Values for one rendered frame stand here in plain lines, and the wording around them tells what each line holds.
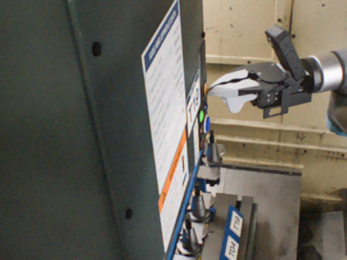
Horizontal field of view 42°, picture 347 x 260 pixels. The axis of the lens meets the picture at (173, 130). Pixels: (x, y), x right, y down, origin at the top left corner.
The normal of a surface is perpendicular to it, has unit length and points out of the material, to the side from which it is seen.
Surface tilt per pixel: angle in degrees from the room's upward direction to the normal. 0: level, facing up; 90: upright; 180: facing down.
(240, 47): 90
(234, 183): 24
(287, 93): 90
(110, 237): 90
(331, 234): 17
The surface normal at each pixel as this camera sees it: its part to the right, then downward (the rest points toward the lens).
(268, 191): -0.16, -0.47
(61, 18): 0.15, 0.59
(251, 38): -0.23, 0.61
